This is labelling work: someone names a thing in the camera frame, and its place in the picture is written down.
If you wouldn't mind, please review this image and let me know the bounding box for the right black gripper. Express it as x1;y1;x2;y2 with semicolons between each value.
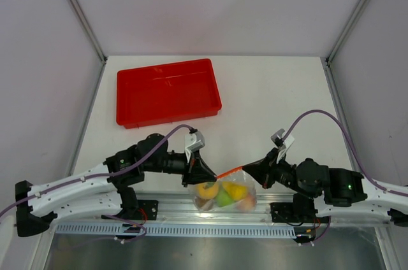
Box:
242;147;315;199

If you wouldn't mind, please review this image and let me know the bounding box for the right frame post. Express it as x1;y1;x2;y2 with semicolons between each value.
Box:
325;0;370;67

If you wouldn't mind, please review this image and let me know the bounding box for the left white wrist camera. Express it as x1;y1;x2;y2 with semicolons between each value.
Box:
184;129;205;162

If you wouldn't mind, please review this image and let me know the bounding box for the green apple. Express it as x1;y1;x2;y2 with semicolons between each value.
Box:
215;190;235;208

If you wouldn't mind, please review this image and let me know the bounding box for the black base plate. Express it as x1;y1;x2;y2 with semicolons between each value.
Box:
270;202;314;227
115;200;159;221

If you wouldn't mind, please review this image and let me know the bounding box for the clear zip top bag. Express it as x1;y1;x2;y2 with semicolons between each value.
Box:
188;166;258;213

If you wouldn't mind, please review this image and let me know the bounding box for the aluminium rail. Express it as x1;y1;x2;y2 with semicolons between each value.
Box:
52;192;389;225

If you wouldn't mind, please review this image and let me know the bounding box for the yellow lemon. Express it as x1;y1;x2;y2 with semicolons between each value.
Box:
222;181;249;201

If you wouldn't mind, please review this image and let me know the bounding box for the red plastic bin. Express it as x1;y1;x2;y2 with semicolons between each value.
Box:
116;59;222;129

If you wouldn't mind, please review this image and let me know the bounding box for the left frame post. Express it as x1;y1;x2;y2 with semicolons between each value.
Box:
67;0;107;65

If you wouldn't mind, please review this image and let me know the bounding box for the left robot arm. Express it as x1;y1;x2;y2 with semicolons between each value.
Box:
15;131;216;238

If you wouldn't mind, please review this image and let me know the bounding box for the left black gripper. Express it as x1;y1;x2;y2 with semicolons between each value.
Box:
143;148;217;188

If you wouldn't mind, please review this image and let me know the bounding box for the perforated cable tray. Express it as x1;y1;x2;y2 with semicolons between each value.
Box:
55;222;310;239

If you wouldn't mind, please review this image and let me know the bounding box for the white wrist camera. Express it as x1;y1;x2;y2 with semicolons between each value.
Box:
184;129;205;162
270;129;295;163

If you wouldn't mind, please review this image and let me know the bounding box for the brown kiwi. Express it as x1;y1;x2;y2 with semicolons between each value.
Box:
194;197;214;211

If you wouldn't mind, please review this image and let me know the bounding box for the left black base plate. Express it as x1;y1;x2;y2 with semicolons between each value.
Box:
115;200;159;221

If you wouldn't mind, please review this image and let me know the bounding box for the small pink peach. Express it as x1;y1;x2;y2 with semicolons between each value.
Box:
237;194;257;213

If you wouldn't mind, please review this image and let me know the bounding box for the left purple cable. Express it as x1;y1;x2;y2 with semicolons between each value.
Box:
0;124;197;245

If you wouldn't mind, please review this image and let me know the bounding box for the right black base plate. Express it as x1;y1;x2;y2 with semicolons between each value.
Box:
270;202;314;227

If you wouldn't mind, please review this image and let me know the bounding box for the frame post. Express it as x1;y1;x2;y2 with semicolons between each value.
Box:
325;0;370;67
67;0;107;65

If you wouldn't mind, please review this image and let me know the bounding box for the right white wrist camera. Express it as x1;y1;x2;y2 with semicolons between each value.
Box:
270;129;295;163

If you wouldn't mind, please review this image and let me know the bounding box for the large orange peach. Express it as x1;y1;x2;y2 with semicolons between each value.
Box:
196;182;219;200

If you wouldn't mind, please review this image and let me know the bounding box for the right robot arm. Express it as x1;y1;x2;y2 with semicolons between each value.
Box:
243;148;407;227

